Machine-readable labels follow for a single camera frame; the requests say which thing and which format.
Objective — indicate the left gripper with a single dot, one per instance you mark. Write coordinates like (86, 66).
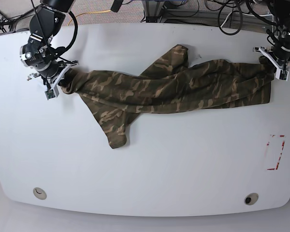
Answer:
(279, 53)

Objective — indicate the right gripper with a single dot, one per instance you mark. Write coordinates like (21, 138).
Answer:
(36, 55)

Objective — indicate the camouflage T-shirt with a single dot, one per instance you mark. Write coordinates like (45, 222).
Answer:
(168, 86)

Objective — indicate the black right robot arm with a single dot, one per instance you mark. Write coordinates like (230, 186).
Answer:
(47, 21)

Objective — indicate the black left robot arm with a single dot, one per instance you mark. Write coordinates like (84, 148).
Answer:
(280, 9)

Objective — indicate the black tripod legs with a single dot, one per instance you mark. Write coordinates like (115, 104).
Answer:
(18, 12)

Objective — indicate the red tape rectangle marking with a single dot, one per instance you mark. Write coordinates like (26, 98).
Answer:
(274, 151)

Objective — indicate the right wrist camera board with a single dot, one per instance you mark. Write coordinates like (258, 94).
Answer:
(50, 94)

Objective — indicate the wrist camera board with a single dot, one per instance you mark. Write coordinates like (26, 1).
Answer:
(283, 75)
(50, 94)

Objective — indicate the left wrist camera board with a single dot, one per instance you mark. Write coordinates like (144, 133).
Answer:
(283, 75)

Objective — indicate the left table cable grommet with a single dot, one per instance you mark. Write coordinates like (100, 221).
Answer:
(39, 193)

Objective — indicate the table cable grommet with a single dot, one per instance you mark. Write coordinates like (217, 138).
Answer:
(39, 193)
(251, 199)

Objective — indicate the aluminium frame stand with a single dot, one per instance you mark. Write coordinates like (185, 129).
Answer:
(160, 11)

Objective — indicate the right table cable grommet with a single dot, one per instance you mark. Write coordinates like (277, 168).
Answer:
(251, 199)

